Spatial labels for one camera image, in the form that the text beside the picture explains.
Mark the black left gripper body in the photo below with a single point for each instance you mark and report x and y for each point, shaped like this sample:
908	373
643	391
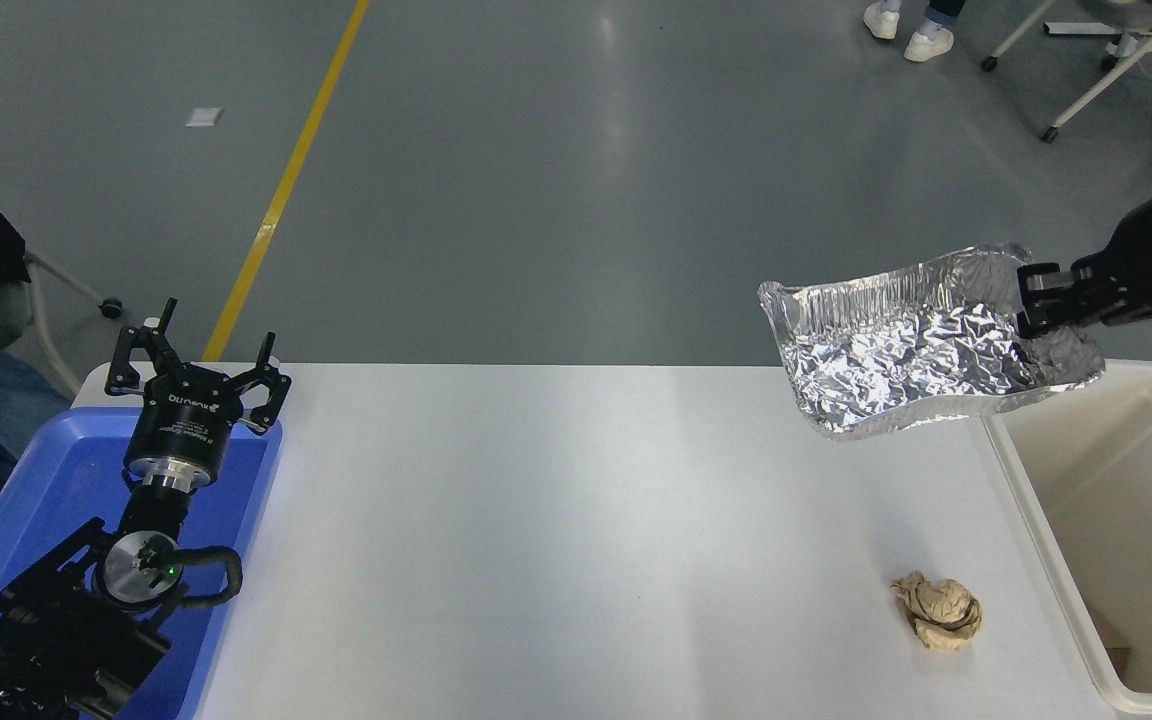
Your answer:
186	415

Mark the crinkled silver foil tray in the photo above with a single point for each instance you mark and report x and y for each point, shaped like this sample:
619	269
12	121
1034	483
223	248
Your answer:
896	350

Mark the white wheeled chair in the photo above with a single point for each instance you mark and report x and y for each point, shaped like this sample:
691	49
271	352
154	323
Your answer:
6	320

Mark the blue plastic tray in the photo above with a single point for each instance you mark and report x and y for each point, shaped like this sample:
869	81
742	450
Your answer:
56	480

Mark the large pale plastic bin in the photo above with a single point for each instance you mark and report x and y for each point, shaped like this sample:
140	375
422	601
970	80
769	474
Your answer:
1126	500

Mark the small white paper scrap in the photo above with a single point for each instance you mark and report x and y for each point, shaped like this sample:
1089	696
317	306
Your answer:
203	117

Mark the crumpled tan paper ball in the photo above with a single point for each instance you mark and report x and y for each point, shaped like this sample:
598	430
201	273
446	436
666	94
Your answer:
939	610

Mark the white wheeled chair frame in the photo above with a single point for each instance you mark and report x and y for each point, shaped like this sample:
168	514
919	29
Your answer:
1126	62

